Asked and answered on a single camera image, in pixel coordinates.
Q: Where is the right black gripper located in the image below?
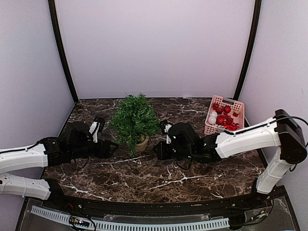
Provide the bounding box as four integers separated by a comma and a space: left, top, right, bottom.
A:
153, 141, 194, 160

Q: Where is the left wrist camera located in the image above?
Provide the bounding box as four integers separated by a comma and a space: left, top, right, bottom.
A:
89, 117, 105, 143

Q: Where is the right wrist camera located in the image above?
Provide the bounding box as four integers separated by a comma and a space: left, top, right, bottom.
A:
159, 120, 173, 144

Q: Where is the small green christmas tree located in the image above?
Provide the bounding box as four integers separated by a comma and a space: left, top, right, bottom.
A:
110, 93, 159, 155

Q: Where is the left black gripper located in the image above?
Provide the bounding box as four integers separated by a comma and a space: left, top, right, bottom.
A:
70, 138, 118, 160

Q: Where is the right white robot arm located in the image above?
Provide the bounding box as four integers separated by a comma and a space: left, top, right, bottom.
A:
153, 109, 308, 209

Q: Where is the white ball ornament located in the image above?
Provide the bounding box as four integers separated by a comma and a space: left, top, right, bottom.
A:
207, 111, 218, 125

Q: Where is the red ball ornament cluster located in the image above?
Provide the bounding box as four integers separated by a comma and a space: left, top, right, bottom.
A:
212, 103, 240, 131

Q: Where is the black frame pole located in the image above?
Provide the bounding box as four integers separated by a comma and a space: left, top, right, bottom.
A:
48, 0, 79, 104
232, 0, 262, 100

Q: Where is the white perforated cable duct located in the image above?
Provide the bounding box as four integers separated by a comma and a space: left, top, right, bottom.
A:
30, 205, 230, 231

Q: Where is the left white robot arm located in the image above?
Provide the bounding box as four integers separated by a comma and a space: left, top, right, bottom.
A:
0, 117, 118, 210

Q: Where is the left black frame pole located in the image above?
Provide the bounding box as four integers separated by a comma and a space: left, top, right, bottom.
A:
48, 0, 79, 104

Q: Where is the pink plastic basket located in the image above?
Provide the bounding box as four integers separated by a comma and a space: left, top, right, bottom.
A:
204, 95, 245, 135

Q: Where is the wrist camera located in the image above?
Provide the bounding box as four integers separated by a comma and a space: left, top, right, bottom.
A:
89, 117, 105, 143
159, 120, 173, 144

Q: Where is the right black frame pole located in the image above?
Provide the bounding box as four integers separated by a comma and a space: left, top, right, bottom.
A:
232, 0, 262, 100

